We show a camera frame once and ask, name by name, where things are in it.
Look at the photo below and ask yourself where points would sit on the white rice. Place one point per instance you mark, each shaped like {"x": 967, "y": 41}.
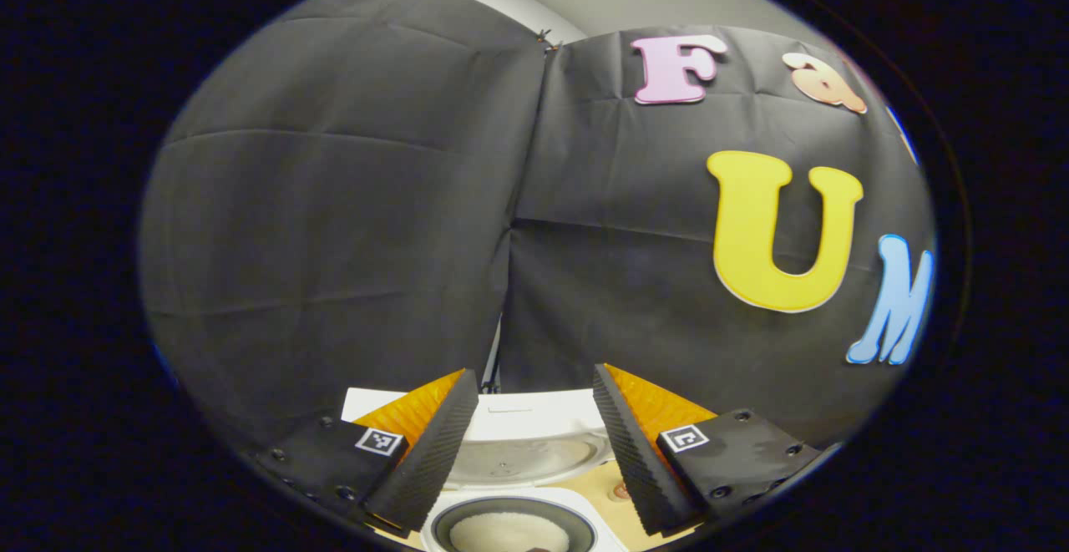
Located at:
{"x": 501, "y": 531}

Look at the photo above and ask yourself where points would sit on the white rice cooker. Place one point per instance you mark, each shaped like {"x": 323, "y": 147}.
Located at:
{"x": 534, "y": 422}

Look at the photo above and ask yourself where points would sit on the black backdrop cloth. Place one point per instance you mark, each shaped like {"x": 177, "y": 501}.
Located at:
{"x": 334, "y": 243}

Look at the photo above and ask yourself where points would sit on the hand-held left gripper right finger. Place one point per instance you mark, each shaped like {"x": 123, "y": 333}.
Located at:
{"x": 635, "y": 460}

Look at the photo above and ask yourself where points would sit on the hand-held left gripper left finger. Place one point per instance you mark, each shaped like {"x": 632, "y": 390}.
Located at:
{"x": 434, "y": 460}

